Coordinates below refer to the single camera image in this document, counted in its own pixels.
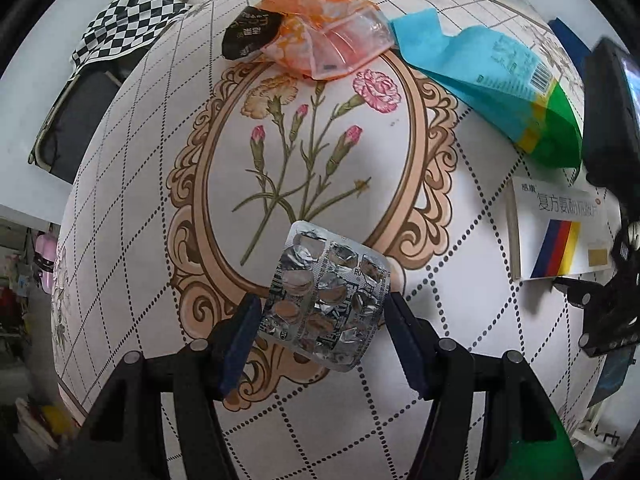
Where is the blue green plastic bag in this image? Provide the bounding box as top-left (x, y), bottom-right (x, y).
top-left (390, 9), bottom-right (582, 168)

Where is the black snack wrapper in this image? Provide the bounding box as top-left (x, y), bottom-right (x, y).
top-left (221, 6), bottom-right (283, 61)

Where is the floral grid tablecloth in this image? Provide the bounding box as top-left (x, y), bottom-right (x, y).
top-left (49, 0), bottom-right (622, 480)

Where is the blue cushion chair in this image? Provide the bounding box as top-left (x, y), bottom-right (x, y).
top-left (548, 18), bottom-right (591, 77)

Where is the silver blister pack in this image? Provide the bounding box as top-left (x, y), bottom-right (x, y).
top-left (259, 221), bottom-right (392, 372)

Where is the pink suitcase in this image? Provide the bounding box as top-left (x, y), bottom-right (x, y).
top-left (34, 233), bottom-right (58, 294)

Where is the white striped medicine box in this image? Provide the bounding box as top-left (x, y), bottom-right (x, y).
top-left (506, 177), bottom-right (613, 281)

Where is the checkered black white cloth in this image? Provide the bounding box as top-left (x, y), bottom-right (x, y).
top-left (70, 0), bottom-right (190, 79)

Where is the orange plastic wrapper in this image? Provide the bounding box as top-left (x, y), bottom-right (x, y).
top-left (257, 0), bottom-right (395, 80)

